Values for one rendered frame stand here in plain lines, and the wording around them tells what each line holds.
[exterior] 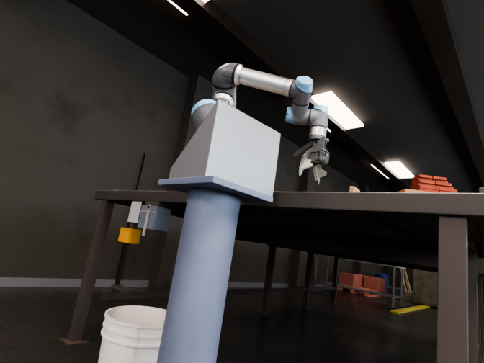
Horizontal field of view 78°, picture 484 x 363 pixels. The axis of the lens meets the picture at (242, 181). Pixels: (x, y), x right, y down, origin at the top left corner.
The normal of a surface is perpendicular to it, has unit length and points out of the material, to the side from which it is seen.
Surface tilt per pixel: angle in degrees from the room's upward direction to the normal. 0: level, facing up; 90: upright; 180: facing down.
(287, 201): 90
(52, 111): 90
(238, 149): 90
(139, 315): 87
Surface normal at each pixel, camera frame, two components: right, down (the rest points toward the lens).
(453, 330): -0.61, -0.26
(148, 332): 0.38, -0.09
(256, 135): 0.68, -0.05
